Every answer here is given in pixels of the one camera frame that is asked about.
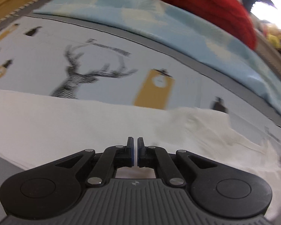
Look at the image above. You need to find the white small garment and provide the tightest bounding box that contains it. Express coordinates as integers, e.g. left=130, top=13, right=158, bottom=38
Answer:
left=0, top=90, right=281, bottom=220

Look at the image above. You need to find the red folded blanket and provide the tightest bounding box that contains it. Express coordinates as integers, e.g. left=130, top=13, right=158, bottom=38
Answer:
left=162, top=0, right=257, bottom=50

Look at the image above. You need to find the light blue patterned quilt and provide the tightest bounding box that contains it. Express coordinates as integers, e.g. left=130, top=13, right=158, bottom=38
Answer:
left=35, top=0, right=281, bottom=115

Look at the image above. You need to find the grey printed bed sheet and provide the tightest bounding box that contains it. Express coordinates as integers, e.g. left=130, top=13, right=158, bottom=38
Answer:
left=0, top=0, right=281, bottom=224

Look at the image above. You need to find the yellow plush toy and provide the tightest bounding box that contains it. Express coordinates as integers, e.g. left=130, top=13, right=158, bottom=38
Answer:
left=263, top=24, right=281, bottom=52

